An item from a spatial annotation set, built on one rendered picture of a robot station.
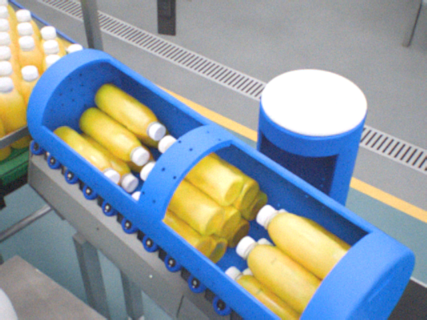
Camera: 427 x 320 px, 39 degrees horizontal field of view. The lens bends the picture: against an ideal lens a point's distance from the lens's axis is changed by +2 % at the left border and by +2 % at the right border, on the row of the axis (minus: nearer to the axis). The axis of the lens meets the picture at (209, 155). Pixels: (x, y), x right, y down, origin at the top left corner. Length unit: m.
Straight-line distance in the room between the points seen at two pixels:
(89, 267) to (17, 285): 0.66
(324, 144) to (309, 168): 0.44
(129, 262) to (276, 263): 0.47
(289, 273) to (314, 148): 0.54
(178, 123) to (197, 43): 2.29
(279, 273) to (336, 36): 2.89
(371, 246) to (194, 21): 3.05
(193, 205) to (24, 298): 0.38
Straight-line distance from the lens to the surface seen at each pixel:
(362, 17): 4.10
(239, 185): 1.21
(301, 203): 1.30
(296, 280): 1.10
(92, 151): 1.42
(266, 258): 1.12
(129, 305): 2.28
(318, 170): 1.99
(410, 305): 2.36
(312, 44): 3.78
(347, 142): 1.60
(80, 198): 1.55
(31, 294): 1.28
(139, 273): 1.46
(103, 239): 1.53
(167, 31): 1.00
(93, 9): 2.06
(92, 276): 1.97
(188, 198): 1.21
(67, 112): 1.55
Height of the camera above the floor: 2.04
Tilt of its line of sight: 44 degrees down
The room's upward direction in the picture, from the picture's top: straight up
